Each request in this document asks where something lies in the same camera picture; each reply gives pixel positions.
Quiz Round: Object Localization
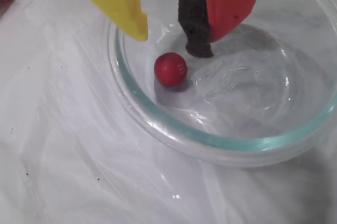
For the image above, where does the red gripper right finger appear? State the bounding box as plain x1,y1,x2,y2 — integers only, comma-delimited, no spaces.
177,0,268,58

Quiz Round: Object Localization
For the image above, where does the red ball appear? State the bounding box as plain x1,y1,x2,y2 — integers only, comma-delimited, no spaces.
154,52,189,88

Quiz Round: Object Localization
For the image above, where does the white tablecloth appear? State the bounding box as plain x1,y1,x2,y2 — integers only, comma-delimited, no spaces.
0,0,337,224

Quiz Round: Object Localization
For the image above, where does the glass bowl for red balls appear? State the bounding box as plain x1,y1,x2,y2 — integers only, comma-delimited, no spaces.
107,0,337,168

